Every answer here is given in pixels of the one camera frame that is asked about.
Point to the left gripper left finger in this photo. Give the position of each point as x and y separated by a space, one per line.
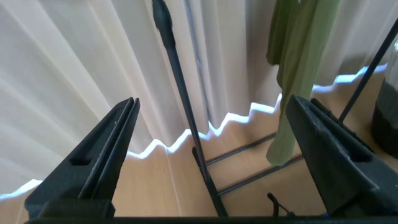
62 189

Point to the beige curtain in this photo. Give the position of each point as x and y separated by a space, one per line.
77 46

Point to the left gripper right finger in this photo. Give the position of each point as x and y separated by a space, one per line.
335 168

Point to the black clothes rack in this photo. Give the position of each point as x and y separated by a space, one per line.
182 87

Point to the green long-sleeved shirt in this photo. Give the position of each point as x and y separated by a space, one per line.
298 46

